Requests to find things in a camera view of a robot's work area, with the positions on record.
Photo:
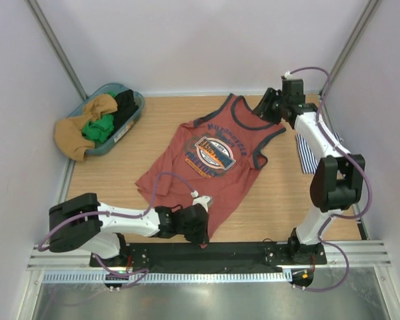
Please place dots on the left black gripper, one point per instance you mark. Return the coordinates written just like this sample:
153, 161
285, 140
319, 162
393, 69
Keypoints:
202, 236

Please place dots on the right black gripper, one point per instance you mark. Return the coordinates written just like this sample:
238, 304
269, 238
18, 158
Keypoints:
263, 106

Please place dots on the pink tank top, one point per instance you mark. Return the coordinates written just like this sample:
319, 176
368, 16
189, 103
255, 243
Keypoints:
219, 155

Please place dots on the blue white striped tank top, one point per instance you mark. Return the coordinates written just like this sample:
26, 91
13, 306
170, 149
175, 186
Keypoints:
309, 163

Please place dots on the tan tank top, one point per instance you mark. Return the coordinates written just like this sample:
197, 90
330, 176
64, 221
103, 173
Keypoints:
68, 131

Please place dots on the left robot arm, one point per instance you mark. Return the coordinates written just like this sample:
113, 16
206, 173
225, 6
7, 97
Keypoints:
87, 224

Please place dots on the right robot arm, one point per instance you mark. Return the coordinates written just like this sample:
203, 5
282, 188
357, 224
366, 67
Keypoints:
338, 180

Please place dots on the green tank top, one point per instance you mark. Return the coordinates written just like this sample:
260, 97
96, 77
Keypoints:
100, 130

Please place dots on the black tank top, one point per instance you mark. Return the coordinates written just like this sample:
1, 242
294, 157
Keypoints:
126, 107

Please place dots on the teal plastic laundry basket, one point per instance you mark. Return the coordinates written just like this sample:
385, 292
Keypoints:
112, 89

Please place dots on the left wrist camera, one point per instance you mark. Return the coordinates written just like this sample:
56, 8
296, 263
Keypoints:
204, 200

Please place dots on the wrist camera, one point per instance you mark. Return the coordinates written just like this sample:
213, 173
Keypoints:
288, 75
204, 200

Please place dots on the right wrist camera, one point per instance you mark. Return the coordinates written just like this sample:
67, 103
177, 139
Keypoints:
288, 75

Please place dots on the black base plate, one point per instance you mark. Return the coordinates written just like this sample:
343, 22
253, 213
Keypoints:
216, 258

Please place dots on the slotted cable duct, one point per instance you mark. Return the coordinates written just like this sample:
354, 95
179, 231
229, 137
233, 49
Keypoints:
77, 277

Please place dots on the right corner aluminium post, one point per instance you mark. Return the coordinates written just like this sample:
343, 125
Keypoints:
357, 31

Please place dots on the corner aluminium post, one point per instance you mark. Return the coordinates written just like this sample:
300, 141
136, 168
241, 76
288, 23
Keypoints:
53, 41
357, 31

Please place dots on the aluminium frame rail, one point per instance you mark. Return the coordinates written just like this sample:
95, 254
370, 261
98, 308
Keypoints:
365, 253

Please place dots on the left corner aluminium post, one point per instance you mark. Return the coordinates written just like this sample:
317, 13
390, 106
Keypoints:
53, 41

